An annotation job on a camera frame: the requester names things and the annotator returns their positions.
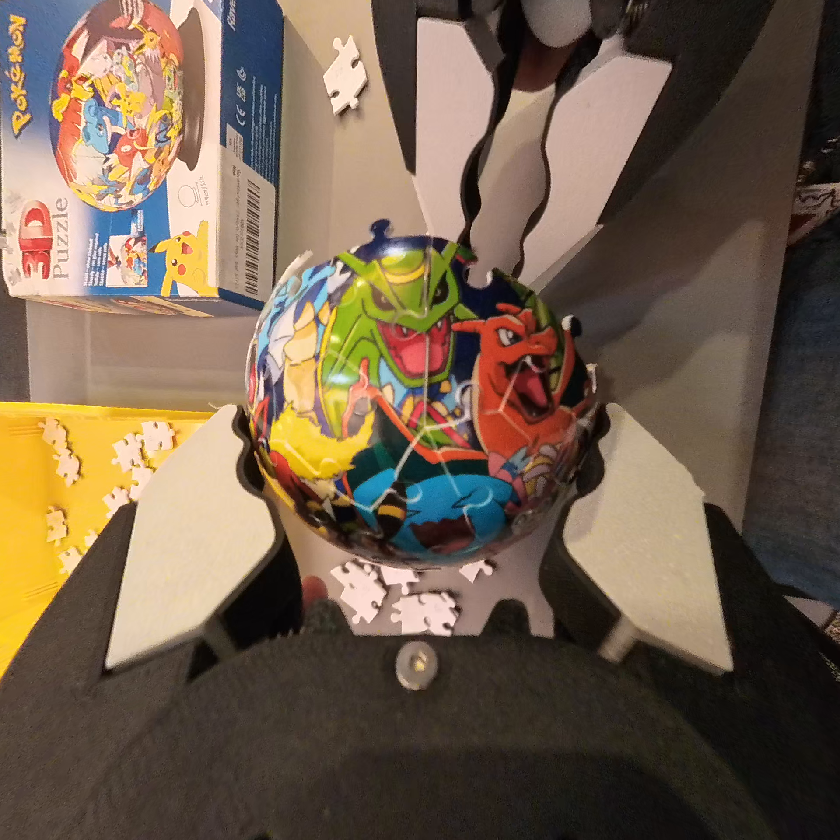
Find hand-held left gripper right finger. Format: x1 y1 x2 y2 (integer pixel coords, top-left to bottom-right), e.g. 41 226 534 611
538 402 735 676

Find scattered white puzzle pieces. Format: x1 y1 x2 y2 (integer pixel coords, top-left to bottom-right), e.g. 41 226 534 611
38 416 177 575

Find colourful puzzle ball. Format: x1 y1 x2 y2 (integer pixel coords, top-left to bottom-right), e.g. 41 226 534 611
246 220 601 567

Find cluster of white puzzle pieces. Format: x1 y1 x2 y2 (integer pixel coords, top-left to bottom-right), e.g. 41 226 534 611
330 558 494 636

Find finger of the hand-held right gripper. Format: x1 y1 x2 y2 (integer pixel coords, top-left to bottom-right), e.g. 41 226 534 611
415 14 526 249
515 33 676 293

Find single white puzzle piece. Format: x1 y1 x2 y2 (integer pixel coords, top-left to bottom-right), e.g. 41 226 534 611
323 34 367 118

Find blue puzzle box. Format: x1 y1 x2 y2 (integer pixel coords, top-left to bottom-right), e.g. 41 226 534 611
0 0 285 319

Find person's red printed shoe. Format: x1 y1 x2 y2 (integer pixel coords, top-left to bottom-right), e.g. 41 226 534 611
787 157 840 247

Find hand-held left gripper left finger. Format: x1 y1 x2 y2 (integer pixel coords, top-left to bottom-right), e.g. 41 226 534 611
105 403 303 672

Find yellow plastic tray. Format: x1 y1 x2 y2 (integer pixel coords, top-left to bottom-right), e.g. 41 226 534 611
0 402 217 677

